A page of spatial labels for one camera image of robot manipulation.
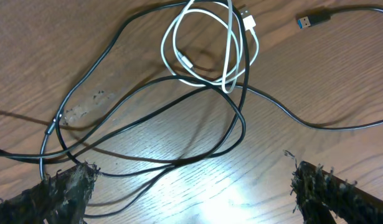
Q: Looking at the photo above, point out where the white cable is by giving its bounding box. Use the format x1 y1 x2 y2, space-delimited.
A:
160 0 260 94

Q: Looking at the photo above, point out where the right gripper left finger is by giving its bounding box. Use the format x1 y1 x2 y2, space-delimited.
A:
0 162 98 224

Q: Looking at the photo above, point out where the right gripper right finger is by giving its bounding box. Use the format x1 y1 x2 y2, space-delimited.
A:
291 161 383 224

